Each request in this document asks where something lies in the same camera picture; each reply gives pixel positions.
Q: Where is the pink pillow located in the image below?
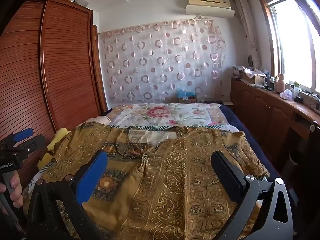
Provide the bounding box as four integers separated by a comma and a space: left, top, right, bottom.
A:
77, 116, 112, 128

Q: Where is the navy blue bed sheet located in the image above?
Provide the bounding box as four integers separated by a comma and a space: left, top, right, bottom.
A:
220, 104, 283, 180

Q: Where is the wall air conditioner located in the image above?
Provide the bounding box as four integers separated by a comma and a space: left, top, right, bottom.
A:
185, 0, 235, 18

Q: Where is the white waste bin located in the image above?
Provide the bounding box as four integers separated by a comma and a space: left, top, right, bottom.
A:
289, 152, 304, 170

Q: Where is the window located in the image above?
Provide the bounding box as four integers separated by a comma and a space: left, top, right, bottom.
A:
257, 0, 320, 93

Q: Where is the circle pattern sheer curtain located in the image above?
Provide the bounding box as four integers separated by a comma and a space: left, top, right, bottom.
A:
99, 17, 227, 104

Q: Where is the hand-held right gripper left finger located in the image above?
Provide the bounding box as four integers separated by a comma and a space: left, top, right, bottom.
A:
26, 151, 108, 240

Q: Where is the person's left hand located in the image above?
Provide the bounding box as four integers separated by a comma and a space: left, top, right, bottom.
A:
0, 174, 23, 208

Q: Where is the cardboard box with blue cloth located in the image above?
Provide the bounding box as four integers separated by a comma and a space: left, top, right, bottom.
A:
176, 88, 198, 103

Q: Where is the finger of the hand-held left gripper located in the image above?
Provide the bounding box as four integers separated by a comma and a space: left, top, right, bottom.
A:
24, 134, 47, 155
12, 127, 34, 142

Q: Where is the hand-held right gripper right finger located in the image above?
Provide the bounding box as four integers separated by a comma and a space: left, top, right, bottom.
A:
211, 151, 293, 240

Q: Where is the wooden slatted wardrobe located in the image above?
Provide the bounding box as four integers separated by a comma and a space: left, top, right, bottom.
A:
0, 0, 108, 188

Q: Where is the pink bottle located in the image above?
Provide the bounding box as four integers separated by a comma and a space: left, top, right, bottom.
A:
274, 74, 285, 93

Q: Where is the open cardboard box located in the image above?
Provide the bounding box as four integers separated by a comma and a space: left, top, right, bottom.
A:
241, 66, 267, 85

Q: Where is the beige window curtain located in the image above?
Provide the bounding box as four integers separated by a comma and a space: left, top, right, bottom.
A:
234, 0, 262, 68

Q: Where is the crumpled white pink cloth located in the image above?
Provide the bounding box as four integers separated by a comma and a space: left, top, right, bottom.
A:
279, 89, 293, 100

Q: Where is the wooden cabinet counter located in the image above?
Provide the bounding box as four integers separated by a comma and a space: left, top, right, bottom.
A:
230, 76, 320, 170

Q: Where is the golden patterned garment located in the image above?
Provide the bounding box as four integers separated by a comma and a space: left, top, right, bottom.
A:
41, 124, 270, 240

